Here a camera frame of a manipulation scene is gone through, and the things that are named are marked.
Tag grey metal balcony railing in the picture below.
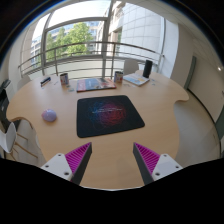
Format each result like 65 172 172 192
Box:
17 41 165 79

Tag black cylindrical speaker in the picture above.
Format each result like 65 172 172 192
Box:
142 59 154 79

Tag black mouse pad red-blue print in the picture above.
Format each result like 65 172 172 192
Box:
76 94 146 139

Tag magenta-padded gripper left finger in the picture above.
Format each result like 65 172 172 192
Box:
40 142 93 186

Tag black printer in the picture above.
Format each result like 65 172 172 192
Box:
0 78 13 123

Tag pink lilac computer mouse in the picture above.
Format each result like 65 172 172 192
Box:
41 108 58 123

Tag red and blue magazine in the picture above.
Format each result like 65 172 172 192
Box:
76 77 117 93

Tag printed mug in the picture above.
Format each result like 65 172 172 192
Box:
113 70 124 84
59 72 70 86

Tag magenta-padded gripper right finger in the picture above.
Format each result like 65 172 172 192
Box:
132 142 184 186

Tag white chair wooden legs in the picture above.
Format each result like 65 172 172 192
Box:
0 121 38 162

